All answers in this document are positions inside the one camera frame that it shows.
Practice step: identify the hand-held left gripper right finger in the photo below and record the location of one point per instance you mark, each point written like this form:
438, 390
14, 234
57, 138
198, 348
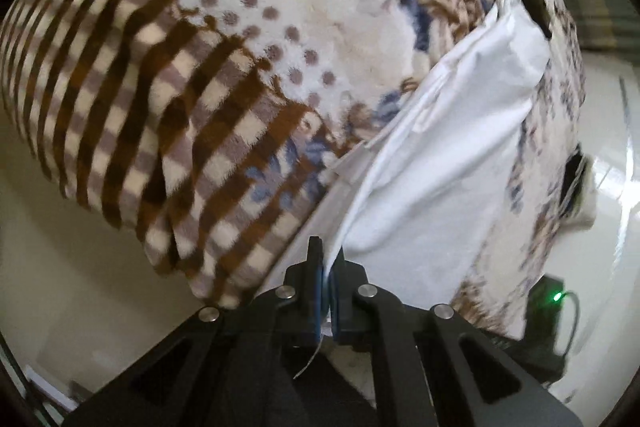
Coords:
335, 307

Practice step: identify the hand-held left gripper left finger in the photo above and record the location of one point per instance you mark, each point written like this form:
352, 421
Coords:
317, 302

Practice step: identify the white cloth garment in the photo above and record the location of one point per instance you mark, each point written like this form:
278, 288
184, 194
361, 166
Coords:
440, 167

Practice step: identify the black device with green light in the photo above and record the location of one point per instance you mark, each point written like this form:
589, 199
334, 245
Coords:
542, 329

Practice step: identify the brown checked floral blanket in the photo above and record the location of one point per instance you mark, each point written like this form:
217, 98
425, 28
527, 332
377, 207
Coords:
200, 72

